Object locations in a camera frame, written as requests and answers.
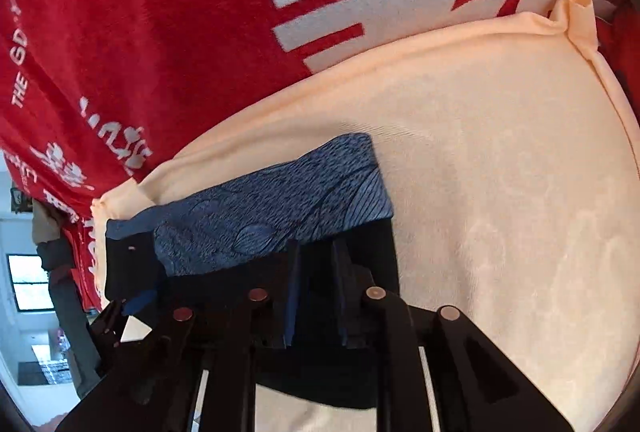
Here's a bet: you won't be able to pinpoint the peach cloth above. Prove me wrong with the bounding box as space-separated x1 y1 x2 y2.
90 0 640 432

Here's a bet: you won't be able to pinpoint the red patterned cushion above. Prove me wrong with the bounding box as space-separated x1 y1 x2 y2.
595 0 640 88

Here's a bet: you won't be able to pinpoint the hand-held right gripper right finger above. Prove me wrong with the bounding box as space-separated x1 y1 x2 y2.
332 239 573 432

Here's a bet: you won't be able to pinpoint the window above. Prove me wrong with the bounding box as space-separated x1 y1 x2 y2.
7 253 56 313

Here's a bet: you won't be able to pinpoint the black pants with floral stripes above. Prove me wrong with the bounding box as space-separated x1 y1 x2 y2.
104 132 401 410

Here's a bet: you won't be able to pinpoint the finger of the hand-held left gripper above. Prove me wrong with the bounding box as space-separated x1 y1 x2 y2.
89 289 168 365

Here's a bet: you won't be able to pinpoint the dark grey cloth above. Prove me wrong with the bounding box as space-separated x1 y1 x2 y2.
36 239 103 400

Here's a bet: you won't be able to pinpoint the red printed blanket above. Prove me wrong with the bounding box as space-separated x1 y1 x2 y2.
0 0 631 310

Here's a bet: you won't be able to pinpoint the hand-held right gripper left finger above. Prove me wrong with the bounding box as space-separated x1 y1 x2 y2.
55 242 302 432

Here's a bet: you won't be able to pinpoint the beige cloth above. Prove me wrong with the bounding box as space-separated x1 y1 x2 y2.
31 199 66 245

